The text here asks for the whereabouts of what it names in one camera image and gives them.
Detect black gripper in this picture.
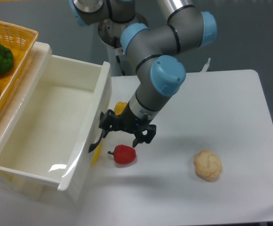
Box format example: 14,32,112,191
99,105,156,147

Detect black top drawer handle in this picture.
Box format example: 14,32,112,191
88,130,106,153

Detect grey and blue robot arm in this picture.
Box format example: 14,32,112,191
70,0,217,146

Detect white drawer cabinet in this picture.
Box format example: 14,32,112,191
0,41,52,196

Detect yellow bell pepper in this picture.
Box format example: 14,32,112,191
114,102,128,115

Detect red bell pepper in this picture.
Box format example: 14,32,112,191
108,145,137,165

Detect yellow banana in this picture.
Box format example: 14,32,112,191
91,143,101,165

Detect beige cauliflower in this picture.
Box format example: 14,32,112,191
193,150,222,181

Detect yellow woven basket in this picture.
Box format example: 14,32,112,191
0,21,39,114

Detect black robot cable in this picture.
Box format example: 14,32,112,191
113,36,128,76

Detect white metal mounting bracket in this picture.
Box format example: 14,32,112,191
201,57,211,73

